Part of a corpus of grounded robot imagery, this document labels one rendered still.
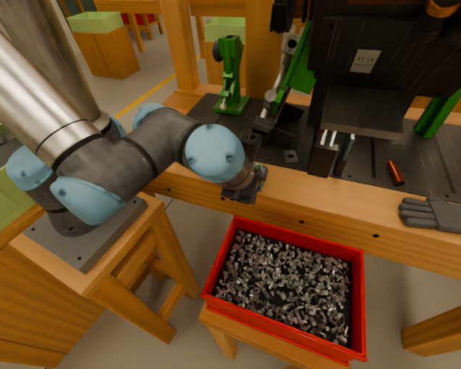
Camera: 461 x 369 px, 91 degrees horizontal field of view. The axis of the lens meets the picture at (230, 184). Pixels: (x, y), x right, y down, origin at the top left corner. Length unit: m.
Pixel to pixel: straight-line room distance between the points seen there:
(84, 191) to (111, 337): 1.34
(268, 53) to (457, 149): 0.76
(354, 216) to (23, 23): 0.78
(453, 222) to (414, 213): 0.08
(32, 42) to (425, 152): 1.06
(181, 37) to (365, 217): 1.05
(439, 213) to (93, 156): 0.75
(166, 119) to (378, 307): 1.50
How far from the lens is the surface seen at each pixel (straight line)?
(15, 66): 0.37
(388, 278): 1.73
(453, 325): 1.32
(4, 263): 1.13
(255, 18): 1.09
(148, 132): 0.35
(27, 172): 0.64
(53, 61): 0.58
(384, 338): 1.59
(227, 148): 0.29
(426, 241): 0.75
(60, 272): 0.77
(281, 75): 0.87
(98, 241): 0.71
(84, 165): 0.32
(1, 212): 1.07
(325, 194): 0.71
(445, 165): 0.97
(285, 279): 0.58
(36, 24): 0.57
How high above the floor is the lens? 1.41
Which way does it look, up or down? 47 degrees down
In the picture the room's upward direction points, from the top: 4 degrees counter-clockwise
